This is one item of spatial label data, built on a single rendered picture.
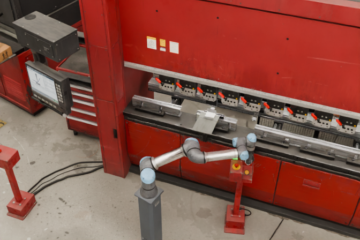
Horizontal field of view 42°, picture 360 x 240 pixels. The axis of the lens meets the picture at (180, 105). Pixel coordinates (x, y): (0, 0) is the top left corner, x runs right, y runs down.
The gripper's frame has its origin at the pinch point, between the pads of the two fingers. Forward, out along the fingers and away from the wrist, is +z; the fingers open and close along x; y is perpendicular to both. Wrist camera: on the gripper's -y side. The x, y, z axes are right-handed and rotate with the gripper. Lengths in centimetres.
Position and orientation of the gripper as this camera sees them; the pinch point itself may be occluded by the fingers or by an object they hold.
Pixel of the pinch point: (248, 164)
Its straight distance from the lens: 413.4
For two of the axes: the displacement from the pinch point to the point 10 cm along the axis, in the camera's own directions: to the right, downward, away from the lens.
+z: 0.1, 7.1, 7.0
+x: -9.9, -0.8, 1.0
